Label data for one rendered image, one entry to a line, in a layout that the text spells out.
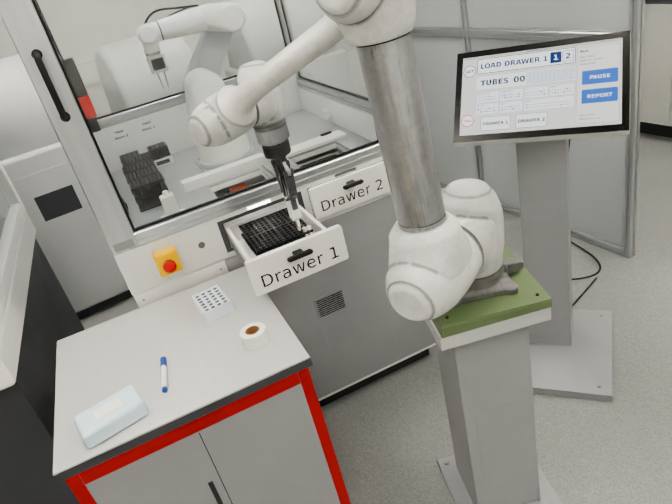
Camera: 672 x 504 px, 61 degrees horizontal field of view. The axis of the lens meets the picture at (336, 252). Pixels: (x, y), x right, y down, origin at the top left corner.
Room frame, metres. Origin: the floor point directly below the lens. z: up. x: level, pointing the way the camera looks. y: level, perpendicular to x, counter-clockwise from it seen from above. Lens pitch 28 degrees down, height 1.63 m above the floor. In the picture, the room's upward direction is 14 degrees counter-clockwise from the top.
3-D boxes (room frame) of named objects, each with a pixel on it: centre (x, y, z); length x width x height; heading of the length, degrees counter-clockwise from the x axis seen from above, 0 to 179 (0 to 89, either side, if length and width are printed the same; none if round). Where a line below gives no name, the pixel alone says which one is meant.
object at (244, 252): (1.61, 0.17, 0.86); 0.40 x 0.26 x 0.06; 17
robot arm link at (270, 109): (1.51, 0.10, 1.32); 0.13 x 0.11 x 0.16; 138
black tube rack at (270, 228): (1.60, 0.17, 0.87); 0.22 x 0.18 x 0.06; 17
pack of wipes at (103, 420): (1.06, 0.60, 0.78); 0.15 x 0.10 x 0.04; 120
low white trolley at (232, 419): (1.31, 0.51, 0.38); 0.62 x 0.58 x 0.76; 107
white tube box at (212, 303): (1.46, 0.39, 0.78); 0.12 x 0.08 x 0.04; 23
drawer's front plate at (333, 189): (1.81, -0.10, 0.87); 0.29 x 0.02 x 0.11; 107
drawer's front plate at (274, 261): (1.41, 0.11, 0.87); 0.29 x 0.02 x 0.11; 107
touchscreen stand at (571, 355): (1.76, -0.75, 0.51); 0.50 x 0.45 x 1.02; 151
